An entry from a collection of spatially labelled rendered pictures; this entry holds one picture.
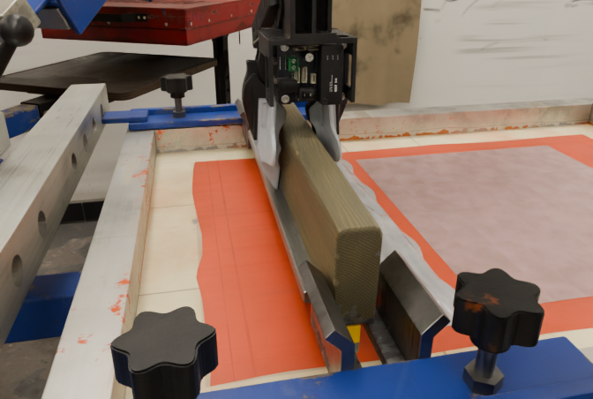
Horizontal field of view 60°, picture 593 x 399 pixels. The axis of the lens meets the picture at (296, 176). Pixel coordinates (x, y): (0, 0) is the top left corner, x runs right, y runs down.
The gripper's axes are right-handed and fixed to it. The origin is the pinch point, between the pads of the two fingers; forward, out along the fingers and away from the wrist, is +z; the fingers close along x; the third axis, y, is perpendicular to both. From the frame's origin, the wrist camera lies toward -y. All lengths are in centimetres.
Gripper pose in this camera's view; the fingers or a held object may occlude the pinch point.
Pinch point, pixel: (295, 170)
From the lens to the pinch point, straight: 51.0
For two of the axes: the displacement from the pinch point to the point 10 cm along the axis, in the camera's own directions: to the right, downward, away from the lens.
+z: 0.0, 9.2, 3.9
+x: 9.8, -0.8, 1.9
